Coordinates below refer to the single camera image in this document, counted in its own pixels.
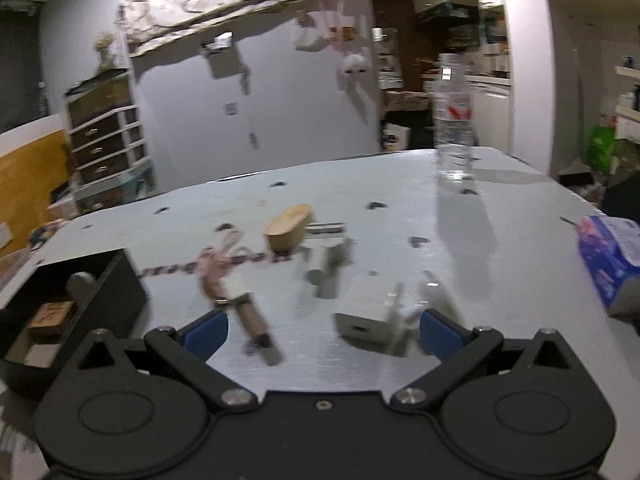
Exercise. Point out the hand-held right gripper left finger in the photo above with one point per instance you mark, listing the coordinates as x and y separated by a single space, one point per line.
207 332

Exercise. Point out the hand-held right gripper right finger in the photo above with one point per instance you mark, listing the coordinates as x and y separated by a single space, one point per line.
440 332

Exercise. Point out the black storage box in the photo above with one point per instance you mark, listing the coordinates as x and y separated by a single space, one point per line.
112 300

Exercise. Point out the oval wooden block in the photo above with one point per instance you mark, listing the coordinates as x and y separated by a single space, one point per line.
287 227

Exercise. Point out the brown tube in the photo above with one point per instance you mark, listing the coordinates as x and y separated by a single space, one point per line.
252 320

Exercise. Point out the white charger adapter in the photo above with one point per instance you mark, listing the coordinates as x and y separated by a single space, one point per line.
362 310

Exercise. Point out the grey cylinder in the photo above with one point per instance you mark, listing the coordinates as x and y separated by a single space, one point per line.
81 287

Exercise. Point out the small white flat gadget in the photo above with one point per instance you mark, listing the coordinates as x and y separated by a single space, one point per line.
325 228

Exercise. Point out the small wooden box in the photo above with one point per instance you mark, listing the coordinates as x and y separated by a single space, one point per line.
50 317

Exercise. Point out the teal storage box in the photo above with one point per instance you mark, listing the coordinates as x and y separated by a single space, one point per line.
125 185

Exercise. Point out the blue tissue packet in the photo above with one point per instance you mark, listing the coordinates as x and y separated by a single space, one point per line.
612 255

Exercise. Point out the white printed paper bag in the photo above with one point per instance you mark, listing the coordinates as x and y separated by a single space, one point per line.
397 136

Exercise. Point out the clear plastic water bottle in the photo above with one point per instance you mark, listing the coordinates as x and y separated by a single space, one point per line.
452 125

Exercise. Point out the cardboard box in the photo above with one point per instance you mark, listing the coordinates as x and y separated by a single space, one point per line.
580 175

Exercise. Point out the white drawer cabinet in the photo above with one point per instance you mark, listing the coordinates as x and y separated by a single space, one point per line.
107 135

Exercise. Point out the wooden panel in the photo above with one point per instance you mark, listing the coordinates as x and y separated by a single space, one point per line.
30 175

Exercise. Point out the green bag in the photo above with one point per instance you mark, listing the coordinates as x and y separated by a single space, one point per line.
600 147

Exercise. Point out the white plush toy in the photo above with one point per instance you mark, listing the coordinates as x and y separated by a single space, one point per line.
355 64

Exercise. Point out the dried flowers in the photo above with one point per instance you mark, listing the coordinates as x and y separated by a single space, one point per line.
106 47

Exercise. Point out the white wall socket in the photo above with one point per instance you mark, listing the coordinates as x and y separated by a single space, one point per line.
5 234

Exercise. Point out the wall hook gadget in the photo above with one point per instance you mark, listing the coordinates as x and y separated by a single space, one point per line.
219 42

